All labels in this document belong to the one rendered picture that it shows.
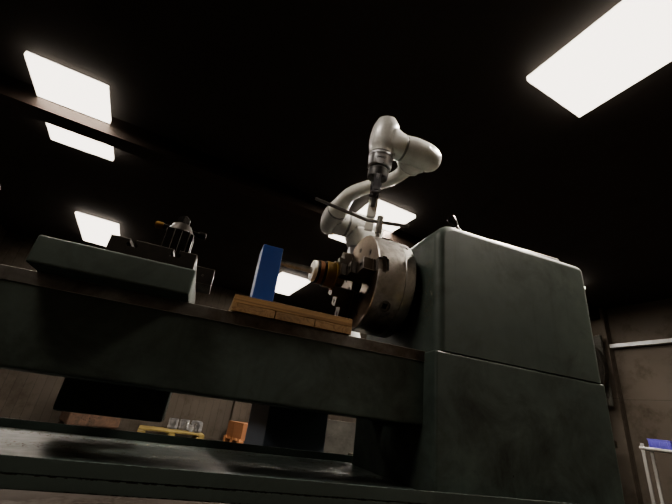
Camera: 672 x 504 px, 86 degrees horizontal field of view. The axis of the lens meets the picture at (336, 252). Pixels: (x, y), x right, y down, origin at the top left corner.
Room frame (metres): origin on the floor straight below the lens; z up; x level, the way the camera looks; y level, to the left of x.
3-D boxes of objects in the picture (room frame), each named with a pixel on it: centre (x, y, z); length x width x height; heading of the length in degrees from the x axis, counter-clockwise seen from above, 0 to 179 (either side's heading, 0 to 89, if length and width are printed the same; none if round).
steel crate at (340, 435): (7.11, -0.21, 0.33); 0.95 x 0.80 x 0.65; 115
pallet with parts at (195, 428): (7.48, 2.52, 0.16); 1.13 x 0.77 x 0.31; 115
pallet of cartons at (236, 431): (8.09, 1.06, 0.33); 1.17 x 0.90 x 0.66; 115
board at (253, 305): (1.04, 0.13, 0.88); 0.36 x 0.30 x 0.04; 17
